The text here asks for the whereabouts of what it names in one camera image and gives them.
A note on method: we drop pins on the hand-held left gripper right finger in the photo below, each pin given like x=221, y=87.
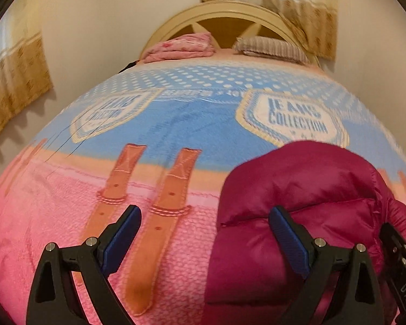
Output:
x=291, y=240

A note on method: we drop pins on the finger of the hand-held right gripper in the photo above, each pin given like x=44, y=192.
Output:
x=397, y=243

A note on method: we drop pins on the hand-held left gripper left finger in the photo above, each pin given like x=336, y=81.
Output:
x=123, y=237

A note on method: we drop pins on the magenta puffer jacket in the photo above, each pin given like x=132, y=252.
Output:
x=308, y=182

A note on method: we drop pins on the pink and blue printed blanket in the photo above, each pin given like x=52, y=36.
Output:
x=189, y=115

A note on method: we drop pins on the black object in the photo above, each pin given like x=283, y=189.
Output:
x=127, y=67

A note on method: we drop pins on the striped pillow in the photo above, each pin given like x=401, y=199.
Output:
x=270, y=47

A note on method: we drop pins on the beige patterned side curtain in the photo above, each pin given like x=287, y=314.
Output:
x=17, y=74

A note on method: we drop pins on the folded pink floral quilt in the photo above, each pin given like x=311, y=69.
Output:
x=179, y=47

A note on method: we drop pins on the cream wooden headboard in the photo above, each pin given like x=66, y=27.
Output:
x=176, y=20

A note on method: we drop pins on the beige patterned window curtain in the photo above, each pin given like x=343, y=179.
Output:
x=308, y=13

